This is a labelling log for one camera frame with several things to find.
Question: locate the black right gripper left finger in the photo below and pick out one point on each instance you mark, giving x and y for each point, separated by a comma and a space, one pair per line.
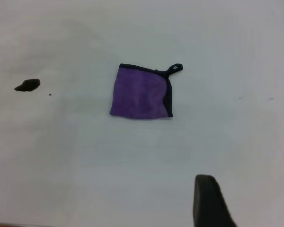
208, 203

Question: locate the purple cloth with black trim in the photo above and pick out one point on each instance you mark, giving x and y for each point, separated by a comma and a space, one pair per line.
139, 94

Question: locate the dark coffee spill blob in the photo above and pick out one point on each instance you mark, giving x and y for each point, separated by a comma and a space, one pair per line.
27, 85

